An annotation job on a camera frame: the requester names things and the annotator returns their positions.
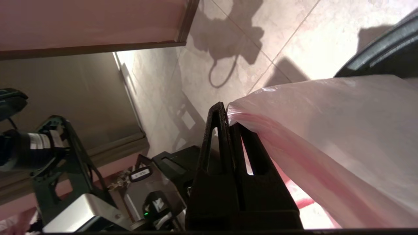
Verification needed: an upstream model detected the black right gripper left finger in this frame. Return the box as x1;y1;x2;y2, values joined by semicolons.
185;102;244;212

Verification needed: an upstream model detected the black key fob white label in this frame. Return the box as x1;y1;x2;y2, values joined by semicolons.
108;166;153;192

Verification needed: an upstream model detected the black robot base chassis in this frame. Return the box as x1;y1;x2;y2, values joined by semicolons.
42;145;201;232

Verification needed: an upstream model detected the black round trash bin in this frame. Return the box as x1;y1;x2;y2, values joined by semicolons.
335;10;418;79

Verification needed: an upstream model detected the white plastic bag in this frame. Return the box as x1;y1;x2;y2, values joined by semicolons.
227;74;418;229

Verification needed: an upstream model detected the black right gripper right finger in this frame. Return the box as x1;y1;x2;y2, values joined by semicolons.
230;123;299;212

